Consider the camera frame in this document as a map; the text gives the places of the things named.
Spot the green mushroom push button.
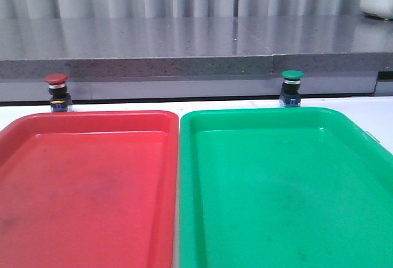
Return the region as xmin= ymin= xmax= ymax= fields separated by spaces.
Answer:
xmin=279 ymin=70 xmax=304 ymax=108

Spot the red mushroom push button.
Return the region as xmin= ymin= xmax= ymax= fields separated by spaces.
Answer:
xmin=44 ymin=73 xmax=73 ymax=112

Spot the grey stone counter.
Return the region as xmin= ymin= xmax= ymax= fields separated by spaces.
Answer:
xmin=0 ymin=15 xmax=393 ymax=103

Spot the green plastic tray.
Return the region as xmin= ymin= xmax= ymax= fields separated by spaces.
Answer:
xmin=179 ymin=108 xmax=392 ymax=267

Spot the red plastic tray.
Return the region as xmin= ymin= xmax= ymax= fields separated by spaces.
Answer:
xmin=1 ymin=111 xmax=179 ymax=267

